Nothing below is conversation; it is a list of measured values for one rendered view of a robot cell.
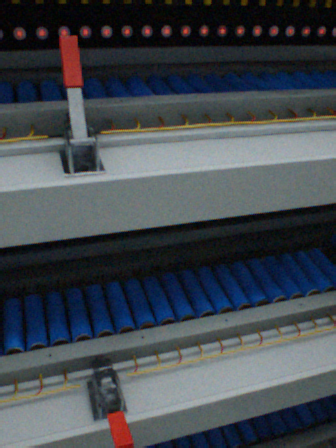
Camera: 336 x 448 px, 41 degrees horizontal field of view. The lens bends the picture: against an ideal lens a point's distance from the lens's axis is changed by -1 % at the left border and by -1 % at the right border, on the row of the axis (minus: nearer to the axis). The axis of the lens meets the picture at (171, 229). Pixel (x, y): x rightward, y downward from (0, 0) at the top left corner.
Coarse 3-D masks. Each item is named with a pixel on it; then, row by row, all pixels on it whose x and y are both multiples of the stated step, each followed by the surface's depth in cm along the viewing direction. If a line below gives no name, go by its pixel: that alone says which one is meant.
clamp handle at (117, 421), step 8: (104, 384) 35; (104, 392) 36; (112, 392) 36; (104, 400) 35; (112, 400) 35; (112, 408) 34; (120, 408) 34; (112, 416) 32; (120, 416) 32; (112, 424) 32; (120, 424) 32; (112, 432) 31; (120, 432) 31; (128, 432) 31; (120, 440) 30; (128, 440) 30
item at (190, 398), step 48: (96, 240) 49; (144, 240) 50; (192, 240) 53; (288, 336) 45; (144, 384) 39; (192, 384) 39; (240, 384) 40; (288, 384) 40; (0, 432) 35; (48, 432) 35; (96, 432) 35; (144, 432) 38; (192, 432) 40
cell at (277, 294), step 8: (248, 264) 51; (256, 264) 51; (256, 272) 50; (264, 272) 49; (256, 280) 49; (264, 280) 49; (272, 280) 48; (264, 288) 48; (272, 288) 47; (280, 288) 48; (272, 296) 47; (280, 296) 47
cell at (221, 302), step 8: (200, 272) 49; (208, 272) 49; (200, 280) 49; (208, 280) 48; (216, 280) 48; (208, 288) 47; (216, 288) 47; (208, 296) 47; (216, 296) 46; (224, 296) 46; (216, 304) 45; (224, 304) 45; (216, 312) 45
